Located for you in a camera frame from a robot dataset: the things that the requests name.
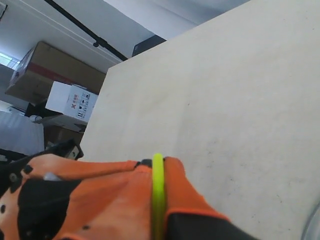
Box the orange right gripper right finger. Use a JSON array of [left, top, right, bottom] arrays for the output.
[[164, 157, 255, 240]]

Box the round metal plate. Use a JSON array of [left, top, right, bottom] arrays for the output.
[[301, 203, 320, 240]]

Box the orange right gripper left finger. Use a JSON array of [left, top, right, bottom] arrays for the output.
[[0, 154, 152, 240]]

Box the yellow plastic strip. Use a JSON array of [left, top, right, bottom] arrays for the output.
[[152, 153, 166, 240]]

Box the black backdrop stand pole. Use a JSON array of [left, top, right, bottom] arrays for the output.
[[44, 0, 128, 61]]

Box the white cardboard box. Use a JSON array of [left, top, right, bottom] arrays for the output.
[[45, 81, 98, 123]]

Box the brown cardboard box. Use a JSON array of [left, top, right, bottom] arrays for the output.
[[5, 41, 106, 104]]

